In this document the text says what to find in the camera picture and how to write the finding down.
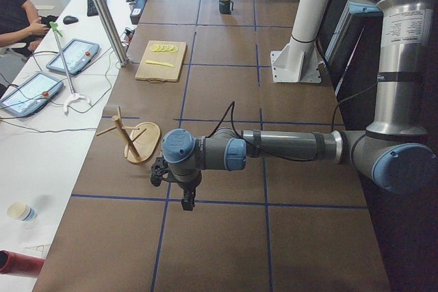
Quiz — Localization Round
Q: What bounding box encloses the dark teal ribbed mug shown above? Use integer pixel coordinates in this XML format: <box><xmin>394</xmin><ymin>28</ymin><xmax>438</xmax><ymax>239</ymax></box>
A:
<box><xmin>218</xmin><ymin>0</ymin><xmax>234</xmax><ymax>15</ymax></box>

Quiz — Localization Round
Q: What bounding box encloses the seated person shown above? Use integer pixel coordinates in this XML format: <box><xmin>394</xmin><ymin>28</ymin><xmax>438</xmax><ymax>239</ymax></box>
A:
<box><xmin>1</xmin><ymin>0</ymin><xmax>49</xmax><ymax>57</ymax></box>

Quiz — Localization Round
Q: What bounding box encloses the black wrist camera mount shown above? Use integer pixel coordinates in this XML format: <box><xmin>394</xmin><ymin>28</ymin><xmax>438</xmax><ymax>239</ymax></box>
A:
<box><xmin>150</xmin><ymin>157</ymin><xmax>169</xmax><ymax>187</ymax></box>

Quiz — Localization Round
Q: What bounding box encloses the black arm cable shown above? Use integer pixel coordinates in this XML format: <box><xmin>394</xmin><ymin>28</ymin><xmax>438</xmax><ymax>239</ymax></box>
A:
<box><xmin>208</xmin><ymin>101</ymin><xmax>379</xmax><ymax>163</ymax></box>

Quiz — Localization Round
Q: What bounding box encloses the bamboo cutting board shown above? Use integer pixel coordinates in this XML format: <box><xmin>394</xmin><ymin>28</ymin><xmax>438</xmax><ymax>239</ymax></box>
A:
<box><xmin>135</xmin><ymin>40</ymin><xmax>187</xmax><ymax>82</ymax></box>

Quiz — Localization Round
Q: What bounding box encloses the black computer mouse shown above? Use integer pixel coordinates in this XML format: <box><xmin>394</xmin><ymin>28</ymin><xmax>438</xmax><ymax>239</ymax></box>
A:
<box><xmin>63</xmin><ymin>15</ymin><xmax>79</xmax><ymax>25</ymax></box>

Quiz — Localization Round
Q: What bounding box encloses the far teach pendant tablet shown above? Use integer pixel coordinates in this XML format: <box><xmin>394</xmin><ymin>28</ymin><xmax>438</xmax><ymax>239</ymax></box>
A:
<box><xmin>46</xmin><ymin>38</ymin><xmax>100</xmax><ymax>75</ymax></box>

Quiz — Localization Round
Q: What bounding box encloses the wooden cup storage rack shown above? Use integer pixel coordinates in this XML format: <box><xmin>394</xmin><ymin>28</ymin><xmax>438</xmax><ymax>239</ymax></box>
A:
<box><xmin>95</xmin><ymin>106</ymin><xmax>161</xmax><ymax>165</ymax></box>

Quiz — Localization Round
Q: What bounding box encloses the red bottle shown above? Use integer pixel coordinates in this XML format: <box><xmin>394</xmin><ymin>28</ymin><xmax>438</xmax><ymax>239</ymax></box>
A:
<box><xmin>1</xmin><ymin>250</ymin><xmax>44</xmax><ymax>278</ymax></box>

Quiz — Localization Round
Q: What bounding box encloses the teach pendant tablet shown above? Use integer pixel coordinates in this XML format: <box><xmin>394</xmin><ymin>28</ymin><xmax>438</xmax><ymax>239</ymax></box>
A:
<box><xmin>1</xmin><ymin>72</ymin><xmax>64</xmax><ymax>118</ymax></box>
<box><xmin>46</xmin><ymin>38</ymin><xmax>100</xmax><ymax>75</ymax></box>

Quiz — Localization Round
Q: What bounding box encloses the near teach pendant tablet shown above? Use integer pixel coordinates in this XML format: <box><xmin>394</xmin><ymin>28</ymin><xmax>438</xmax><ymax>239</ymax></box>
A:
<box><xmin>1</xmin><ymin>72</ymin><xmax>64</xmax><ymax>118</ymax></box>

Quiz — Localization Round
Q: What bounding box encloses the yellow plastic knife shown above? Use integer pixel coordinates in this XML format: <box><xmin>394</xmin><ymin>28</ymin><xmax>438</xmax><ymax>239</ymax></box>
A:
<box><xmin>145</xmin><ymin>60</ymin><xmax>175</xmax><ymax>68</ymax></box>

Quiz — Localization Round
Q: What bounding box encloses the black power box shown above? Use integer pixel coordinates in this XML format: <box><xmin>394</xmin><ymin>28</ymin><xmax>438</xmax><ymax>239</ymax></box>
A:
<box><xmin>129</xmin><ymin>0</ymin><xmax>146</xmax><ymax>25</ymax></box>

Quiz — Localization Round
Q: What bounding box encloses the aluminium frame post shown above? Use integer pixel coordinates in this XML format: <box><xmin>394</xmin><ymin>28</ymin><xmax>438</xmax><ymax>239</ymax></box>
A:
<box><xmin>94</xmin><ymin>0</ymin><xmax>129</xmax><ymax>67</ymax></box>

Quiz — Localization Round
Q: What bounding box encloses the white paper cup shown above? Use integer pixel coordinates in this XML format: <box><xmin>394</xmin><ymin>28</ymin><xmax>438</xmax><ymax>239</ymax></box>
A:
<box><xmin>7</xmin><ymin>201</ymin><xmax>37</xmax><ymax>222</ymax></box>

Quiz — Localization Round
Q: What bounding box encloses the black keyboard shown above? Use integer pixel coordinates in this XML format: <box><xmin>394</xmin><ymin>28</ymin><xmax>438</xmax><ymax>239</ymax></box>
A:
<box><xmin>86</xmin><ymin>0</ymin><xmax>99</xmax><ymax>17</ymax></box>

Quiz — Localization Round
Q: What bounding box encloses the white pillar with base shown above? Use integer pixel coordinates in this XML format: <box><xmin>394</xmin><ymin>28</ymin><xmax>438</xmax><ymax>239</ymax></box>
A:
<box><xmin>270</xmin><ymin>0</ymin><xmax>329</xmax><ymax>83</ymax></box>

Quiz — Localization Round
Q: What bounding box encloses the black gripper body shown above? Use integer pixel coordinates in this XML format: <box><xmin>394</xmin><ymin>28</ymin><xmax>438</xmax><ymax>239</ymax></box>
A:
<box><xmin>179</xmin><ymin>180</ymin><xmax>198</xmax><ymax>201</ymax></box>

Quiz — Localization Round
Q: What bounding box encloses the reacher grabber tool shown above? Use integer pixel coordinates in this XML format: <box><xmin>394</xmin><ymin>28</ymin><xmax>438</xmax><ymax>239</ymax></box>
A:
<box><xmin>49</xmin><ymin>22</ymin><xmax>91</xmax><ymax>116</ymax></box>

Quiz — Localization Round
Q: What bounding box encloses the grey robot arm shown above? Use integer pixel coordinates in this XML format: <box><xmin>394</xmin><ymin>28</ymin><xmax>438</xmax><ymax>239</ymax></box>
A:
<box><xmin>151</xmin><ymin>0</ymin><xmax>437</xmax><ymax>211</ymax></box>

